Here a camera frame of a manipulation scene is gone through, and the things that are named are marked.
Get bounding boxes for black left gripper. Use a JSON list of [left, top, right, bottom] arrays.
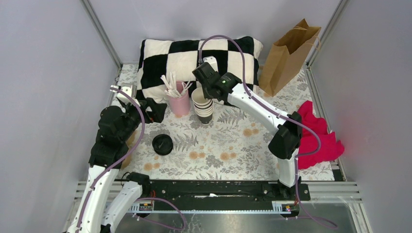
[[120, 96, 167, 141]]

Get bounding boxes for brown cardboard cup carrier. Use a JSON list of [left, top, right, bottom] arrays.
[[120, 131, 137, 169]]

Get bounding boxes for brown paper bag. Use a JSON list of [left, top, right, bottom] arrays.
[[258, 19, 321, 97]]

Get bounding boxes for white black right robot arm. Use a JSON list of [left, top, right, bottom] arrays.
[[192, 62, 302, 200]]

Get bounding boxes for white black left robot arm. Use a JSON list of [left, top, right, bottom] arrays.
[[67, 97, 167, 233]]

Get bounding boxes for white wrapped straws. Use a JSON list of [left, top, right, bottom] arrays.
[[160, 71, 192, 98]]

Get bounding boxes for stack of paper cups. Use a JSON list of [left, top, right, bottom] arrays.
[[191, 87, 214, 125]]

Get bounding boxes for pink cup holder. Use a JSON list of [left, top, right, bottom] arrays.
[[167, 81, 190, 116]]

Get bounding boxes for black white checkered pillow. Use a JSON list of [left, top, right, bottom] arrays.
[[137, 36, 263, 103]]

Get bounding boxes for floral table mat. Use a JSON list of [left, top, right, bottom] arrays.
[[111, 64, 335, 182]]

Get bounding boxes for red cloth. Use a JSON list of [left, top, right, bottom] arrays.
[[298, 100, 344, 169]]

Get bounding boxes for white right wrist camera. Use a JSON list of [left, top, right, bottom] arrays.
[[202, 56, 219, 72]]

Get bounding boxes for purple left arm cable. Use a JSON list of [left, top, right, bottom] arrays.
[[75, 86, 146, 233]]

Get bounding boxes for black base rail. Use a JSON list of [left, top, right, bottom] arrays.
[[142, 180, 310, 212]]

